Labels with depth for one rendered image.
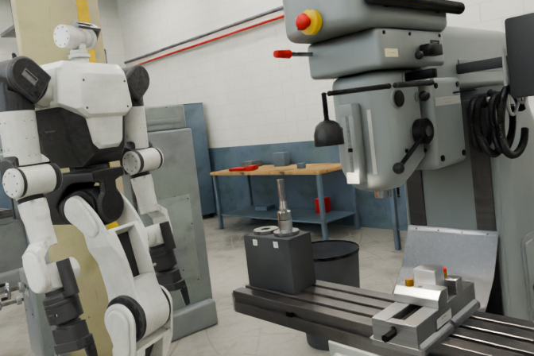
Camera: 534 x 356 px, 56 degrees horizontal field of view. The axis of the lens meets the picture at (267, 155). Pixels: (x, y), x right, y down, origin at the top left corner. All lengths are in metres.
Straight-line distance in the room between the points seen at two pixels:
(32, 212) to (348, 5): 0.95
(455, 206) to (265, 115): 6.26
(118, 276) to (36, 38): 1.51
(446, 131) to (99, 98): 1.00
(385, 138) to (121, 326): 0.90
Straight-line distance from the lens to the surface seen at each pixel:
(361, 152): 1.36
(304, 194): 7.48
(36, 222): 1.46
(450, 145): 1.56
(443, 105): 1.53
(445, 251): 1.81
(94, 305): 2.87
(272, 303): 1.73
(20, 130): 1.46
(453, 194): 1.79
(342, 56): 1.36
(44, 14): 2.81
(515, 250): 1.79
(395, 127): 1.36
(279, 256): 1.75
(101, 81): 1.56
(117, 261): 1.56
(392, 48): 1.34
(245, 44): 8.16
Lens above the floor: 1.53
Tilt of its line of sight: 4 degrees down
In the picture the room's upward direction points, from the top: 7 degrees counter-clockwise
